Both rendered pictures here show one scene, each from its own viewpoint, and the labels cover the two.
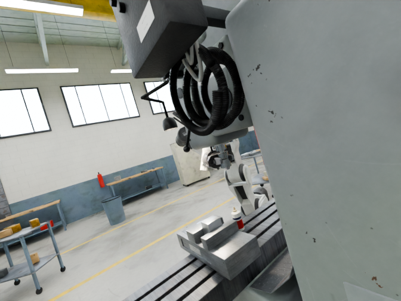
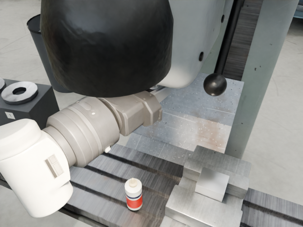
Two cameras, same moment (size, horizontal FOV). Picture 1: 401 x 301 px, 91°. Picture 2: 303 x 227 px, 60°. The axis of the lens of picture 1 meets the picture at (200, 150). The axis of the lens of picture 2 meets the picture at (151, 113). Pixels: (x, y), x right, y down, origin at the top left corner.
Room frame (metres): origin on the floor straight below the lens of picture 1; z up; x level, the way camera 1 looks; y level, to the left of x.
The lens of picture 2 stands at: (1.03, 0.24, 1.52)
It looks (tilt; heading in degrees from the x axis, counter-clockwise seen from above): 42 degrees down; 238
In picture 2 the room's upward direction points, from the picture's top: straight up
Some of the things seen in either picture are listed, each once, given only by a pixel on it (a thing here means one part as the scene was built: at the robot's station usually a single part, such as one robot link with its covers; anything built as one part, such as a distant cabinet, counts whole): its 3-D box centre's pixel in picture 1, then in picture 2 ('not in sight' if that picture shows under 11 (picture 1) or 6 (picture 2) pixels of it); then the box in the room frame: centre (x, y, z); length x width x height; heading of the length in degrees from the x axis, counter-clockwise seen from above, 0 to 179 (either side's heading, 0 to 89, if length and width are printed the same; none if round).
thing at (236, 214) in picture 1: (237, 218); (133, 191); (0.88, -0.07, 0.96); 0.04 x 0.04 x 0.11
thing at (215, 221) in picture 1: (212, 227); (210, 188); (0.74, 0.04, 1.01); 0.06 x 0.05 x 0.06; 123
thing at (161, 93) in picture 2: (217, 161); (160, 97); (0.82, -0.06, 1.24); 0.06 x 0.02 x 0.03; 16
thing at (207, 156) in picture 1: (216, 159); (109, 115); (0.92, -0.06, 1.24); 0.13 x 0.12 x 0.10; 106
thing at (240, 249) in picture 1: (211, 237); (204, 211); (0.77, 0.05, 0.96); 0.35 x 0.15 x 0.11; 33
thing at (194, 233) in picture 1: (205, 227); (202, 213); (0.79, 0.07, 0.99); 0.15 x 0.06 x 0.04; 123
